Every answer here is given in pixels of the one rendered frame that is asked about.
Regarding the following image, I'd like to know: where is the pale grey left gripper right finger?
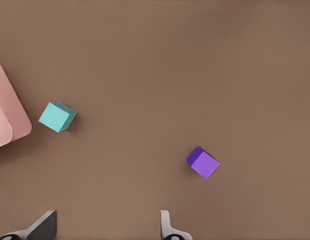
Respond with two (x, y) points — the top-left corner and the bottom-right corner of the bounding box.
(160, 209), (193, 240)

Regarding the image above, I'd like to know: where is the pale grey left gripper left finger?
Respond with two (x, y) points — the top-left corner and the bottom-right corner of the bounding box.
(0, 210), (58, 240)

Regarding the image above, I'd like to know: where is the purple cube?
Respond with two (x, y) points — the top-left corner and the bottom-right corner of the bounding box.
(186, 146), (220, 180)

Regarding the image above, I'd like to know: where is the teal cube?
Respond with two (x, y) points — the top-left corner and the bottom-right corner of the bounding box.
(38, 101), (78, 133)

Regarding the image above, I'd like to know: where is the pink tray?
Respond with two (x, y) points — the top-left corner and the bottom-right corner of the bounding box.
(0, 60), (33, 150)

